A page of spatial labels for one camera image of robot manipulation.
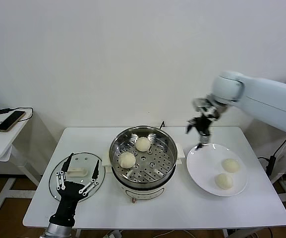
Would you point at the white round plate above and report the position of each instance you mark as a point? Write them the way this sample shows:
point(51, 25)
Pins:
point(202, 171)

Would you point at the white steamed baozi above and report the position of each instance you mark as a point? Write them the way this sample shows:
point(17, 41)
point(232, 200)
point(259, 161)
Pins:
point(127, 160)
point(230, 165)
point(142, 144)
point(224, 181)

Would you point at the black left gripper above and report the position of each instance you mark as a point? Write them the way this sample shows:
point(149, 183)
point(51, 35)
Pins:
point(67, 198)

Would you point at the white power strip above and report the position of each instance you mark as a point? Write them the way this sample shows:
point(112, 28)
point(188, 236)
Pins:
point(114, 234)

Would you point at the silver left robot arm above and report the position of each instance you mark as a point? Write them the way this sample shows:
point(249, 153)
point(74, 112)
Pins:
point(57, 231)

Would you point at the cream electric cooker base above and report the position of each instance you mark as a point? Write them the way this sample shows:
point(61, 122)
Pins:
point(142, 192)

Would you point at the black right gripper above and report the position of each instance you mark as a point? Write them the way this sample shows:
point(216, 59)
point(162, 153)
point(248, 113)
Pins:
point(202, 125)

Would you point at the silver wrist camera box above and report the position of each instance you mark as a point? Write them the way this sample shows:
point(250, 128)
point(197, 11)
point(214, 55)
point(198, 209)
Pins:
point(199, 102)

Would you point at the round glass pot lid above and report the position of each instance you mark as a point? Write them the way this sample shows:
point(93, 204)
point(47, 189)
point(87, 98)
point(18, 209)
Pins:
point(78, 171)

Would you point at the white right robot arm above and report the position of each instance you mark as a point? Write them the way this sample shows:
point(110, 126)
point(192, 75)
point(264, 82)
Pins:
point(261, 96)

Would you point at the black smartphone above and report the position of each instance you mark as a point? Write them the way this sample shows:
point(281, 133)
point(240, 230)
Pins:
point(10, 120)

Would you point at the stainless steel steamer basket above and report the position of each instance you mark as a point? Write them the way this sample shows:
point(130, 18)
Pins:
point(157, 148)

